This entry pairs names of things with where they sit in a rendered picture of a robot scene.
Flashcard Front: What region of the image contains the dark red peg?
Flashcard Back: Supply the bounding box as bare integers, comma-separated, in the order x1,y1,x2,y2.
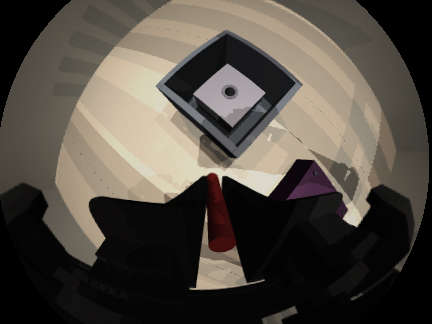
207,173,236,253

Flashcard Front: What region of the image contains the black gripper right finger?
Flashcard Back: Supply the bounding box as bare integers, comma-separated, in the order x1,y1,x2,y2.
221,177,344,283

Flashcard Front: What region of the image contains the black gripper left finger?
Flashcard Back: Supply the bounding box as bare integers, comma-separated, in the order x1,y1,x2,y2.
88,175,208,289

